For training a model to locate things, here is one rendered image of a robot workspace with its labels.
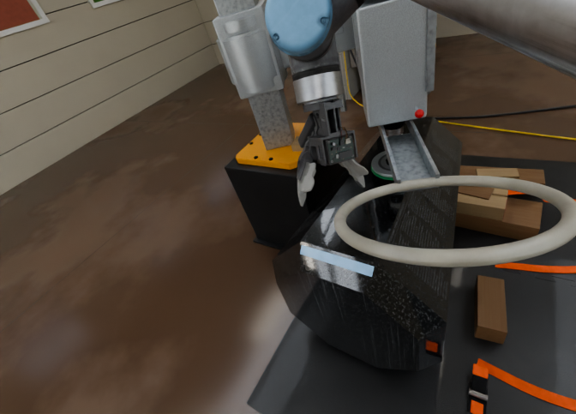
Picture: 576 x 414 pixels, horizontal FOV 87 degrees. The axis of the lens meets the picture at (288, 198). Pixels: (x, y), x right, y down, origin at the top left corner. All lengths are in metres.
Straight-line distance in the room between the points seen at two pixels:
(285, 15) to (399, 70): 0.78
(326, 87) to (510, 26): 0.34
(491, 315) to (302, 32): 1.64
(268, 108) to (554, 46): 1.67
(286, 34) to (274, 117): 1.45
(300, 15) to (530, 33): 0.26
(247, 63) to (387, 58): 0.80
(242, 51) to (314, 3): 1.27
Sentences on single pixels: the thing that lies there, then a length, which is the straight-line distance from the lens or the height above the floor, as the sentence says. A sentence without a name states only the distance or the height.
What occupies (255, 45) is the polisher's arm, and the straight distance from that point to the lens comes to 1.70.
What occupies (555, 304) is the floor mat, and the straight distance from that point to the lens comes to 2.12.
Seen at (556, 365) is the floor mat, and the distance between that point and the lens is 1.96.
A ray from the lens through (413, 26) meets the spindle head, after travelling 1.17.
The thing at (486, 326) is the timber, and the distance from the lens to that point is 1.82.
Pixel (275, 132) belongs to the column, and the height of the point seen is 0.89.
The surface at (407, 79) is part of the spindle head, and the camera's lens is 1.21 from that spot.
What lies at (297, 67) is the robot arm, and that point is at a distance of 0.59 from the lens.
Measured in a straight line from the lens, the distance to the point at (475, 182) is 0.98.
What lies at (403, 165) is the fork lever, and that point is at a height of 1.06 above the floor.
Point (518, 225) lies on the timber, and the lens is 2.27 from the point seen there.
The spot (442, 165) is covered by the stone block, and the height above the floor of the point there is 0.71.
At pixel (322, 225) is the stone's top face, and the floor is 0.80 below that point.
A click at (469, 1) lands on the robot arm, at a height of 1.64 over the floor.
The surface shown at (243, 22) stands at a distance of 1.70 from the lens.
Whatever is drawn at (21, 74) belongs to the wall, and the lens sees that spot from 6.67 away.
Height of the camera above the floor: 1.70
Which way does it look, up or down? 37 degrees down
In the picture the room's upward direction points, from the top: 19 degrees counter-clockwise
